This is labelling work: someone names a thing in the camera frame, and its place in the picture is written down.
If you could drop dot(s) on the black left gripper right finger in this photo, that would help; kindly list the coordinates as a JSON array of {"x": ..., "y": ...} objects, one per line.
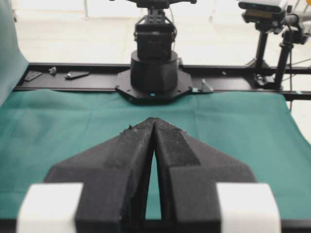
[{"x": 203, "y": 190}]

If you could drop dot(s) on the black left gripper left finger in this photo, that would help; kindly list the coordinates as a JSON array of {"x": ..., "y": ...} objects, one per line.
[{"x": 94, "y": 191}]

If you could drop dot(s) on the green table cloth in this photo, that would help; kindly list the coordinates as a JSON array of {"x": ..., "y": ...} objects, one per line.
[{"x": 40, "y": 128}]

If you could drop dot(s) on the black strip with silver screw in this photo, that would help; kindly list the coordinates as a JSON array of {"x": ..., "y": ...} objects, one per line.
[{"x": 72, "y": 75}]

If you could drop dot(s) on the grey-green backdrop sheet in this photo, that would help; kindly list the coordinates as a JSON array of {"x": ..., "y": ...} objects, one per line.
[{"x": 12, "y": 62}]

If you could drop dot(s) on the silver angle bracket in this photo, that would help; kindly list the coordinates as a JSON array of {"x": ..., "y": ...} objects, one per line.
[{"x": 206, "y": 88}]

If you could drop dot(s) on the small grey corner bracket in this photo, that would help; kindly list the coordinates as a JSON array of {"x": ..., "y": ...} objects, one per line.
[{"x": 53, "y": 71}]

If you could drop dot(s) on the black camera stand pole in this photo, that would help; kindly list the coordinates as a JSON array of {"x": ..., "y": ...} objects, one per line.
[{"x": 258, "y": 63}]

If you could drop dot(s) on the black aluminium rail frame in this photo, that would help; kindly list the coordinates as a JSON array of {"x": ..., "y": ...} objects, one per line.
[{"x": 114, "y": 78}]

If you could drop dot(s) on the white and black camera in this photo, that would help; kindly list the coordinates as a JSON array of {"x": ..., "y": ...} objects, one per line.
[{"x": 268, "y": 15}]

